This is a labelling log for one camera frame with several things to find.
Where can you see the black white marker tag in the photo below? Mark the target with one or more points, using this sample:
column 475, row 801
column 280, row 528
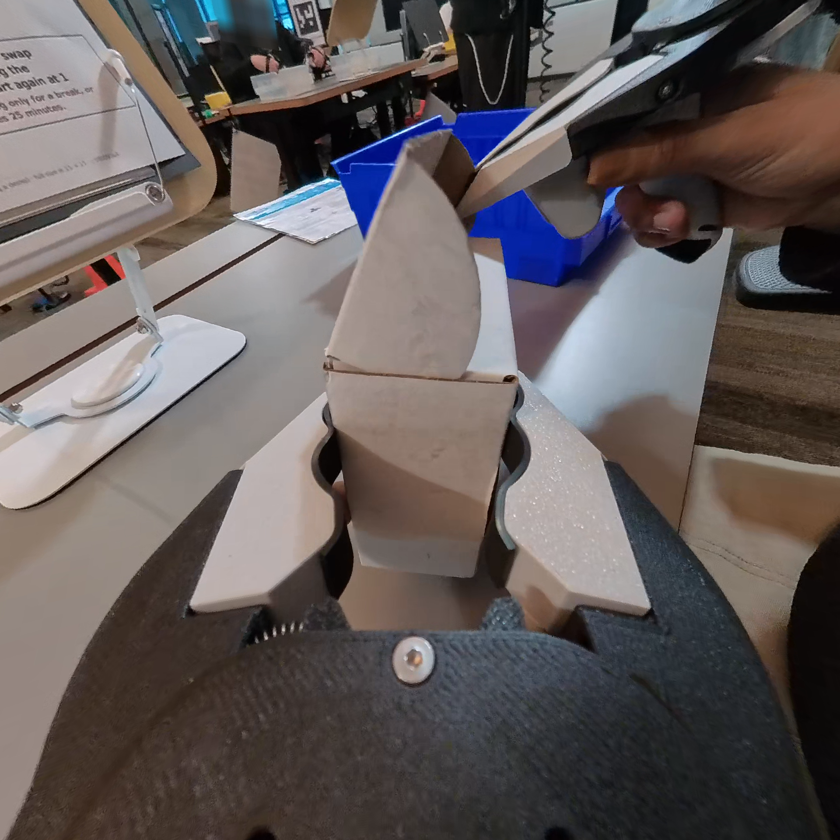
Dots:
column 307, row 18

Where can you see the person's right hand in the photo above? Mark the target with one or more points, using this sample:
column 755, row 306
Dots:
column 774, row 151

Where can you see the blue plastic bin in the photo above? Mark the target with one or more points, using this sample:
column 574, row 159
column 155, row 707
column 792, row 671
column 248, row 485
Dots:
column 525, row 243

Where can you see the tan board panel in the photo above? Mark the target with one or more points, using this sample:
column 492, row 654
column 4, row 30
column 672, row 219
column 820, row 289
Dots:
column 256, row 170

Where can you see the person's left hand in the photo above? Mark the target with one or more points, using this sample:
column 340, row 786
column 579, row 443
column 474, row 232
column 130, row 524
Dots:
column 340, row 502

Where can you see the grey desk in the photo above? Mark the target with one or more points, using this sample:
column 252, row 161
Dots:
column 623, row 341

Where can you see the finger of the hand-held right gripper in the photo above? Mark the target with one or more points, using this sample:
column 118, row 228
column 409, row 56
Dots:
column 525, row 164
column 551, row 108

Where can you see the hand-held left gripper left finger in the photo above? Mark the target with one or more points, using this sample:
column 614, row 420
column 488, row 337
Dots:
column 269, row 525

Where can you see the white blue paper envelope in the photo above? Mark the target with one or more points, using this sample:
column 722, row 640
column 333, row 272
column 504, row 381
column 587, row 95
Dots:
column 302, row 213

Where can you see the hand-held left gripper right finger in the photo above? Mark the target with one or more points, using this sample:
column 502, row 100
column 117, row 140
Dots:
column 571, row 525

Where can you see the wooden background table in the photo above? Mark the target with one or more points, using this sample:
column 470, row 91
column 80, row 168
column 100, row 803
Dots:
column 328, row 92

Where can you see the printed instruction sheet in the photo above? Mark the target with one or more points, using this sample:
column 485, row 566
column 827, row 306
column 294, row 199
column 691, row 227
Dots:
column 65, row 98

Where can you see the yellow plastic bin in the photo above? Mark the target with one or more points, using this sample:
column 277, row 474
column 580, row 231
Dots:
column 216, row 100

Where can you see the white cardboard mailer box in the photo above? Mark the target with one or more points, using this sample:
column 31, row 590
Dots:
column 420, row 426

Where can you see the person's leg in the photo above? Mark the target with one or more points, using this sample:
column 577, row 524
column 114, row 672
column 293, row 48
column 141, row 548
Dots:
column 741, row 525

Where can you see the red tape strip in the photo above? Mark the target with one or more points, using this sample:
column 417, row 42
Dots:
column 105, row 275

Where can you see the grey mesh shoe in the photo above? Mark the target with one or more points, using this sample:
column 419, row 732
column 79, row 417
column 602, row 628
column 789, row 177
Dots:
column 781, row 282

